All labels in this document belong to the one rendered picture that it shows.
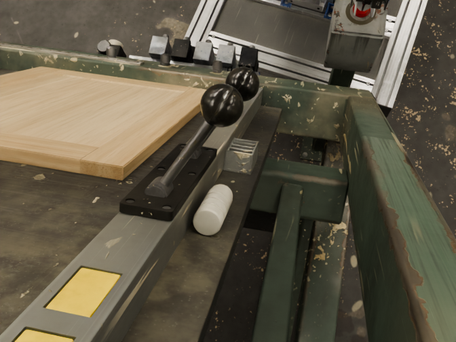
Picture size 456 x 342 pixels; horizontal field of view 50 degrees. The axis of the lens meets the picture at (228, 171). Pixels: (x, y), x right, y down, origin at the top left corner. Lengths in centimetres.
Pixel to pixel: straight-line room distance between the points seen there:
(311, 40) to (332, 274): 110
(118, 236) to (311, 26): 170
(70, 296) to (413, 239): 28
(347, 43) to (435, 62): 111
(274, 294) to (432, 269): 18
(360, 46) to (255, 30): 87
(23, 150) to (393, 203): 45
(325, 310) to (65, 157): 70
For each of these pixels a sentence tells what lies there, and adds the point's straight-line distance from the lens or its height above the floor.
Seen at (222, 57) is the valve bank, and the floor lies 76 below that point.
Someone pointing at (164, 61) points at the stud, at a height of 87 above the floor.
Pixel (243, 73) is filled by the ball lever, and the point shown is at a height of 145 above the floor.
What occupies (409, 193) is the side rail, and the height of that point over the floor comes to 139.
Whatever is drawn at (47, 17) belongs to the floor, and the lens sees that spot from 254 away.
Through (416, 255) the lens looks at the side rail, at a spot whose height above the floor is 151.
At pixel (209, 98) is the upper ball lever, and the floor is 154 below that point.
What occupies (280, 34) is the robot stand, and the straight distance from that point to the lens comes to 200.
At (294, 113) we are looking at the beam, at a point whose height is 88.
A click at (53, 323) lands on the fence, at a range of 32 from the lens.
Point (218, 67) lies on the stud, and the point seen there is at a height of 88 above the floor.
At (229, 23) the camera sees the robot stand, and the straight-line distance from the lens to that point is 204.
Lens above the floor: 191
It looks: 73 degrees down
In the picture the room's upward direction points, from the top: 17 degrees counter-clockwise
